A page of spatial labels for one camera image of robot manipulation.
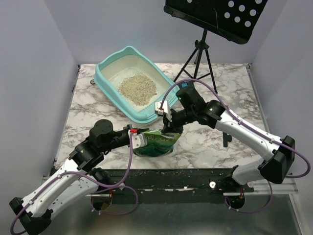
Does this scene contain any green litter bag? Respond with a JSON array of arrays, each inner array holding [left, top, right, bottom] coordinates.
[[133, 130, 181, 157]]

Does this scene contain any black bag clip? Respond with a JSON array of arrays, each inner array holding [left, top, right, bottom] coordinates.
[[223, 132, 232, 148]]

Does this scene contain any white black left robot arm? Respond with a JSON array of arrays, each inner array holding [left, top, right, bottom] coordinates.
[[9, 119, 138, 235]]

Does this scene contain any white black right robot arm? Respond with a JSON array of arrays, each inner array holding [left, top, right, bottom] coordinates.
[[155, 85, 295, 192]]

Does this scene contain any beige litter pile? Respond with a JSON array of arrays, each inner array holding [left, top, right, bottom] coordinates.
[[118, 73, 157, 106]]

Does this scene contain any teal cat litter box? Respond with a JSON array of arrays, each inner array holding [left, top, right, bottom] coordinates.
[[94, 46, 179, 125]]

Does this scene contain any black lego baseplate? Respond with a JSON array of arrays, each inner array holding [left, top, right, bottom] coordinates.
[[178, 81, 194, 89]]

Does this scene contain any black tripod stand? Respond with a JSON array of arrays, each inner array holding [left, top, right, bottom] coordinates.
[[174, 29, 218, 93]]

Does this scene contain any black music stand tray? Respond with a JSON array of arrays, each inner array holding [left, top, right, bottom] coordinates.
[[163, 0, 267, 45]]

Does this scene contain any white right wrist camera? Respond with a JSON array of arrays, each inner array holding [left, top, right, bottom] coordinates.
[[155, 101, 172, 121]]

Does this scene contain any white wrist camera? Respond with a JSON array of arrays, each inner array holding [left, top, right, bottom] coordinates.
[[155, 101, 172, 121], [128, 128, 149, 149]]

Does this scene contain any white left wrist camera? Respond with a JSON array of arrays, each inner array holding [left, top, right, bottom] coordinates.
[[128, 128, 149, 149]]

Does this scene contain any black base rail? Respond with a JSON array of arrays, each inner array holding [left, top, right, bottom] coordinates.
[[50, 168, 278, 204]]

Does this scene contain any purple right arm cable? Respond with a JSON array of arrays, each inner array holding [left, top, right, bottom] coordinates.
[[160, 78, 311, 213]]

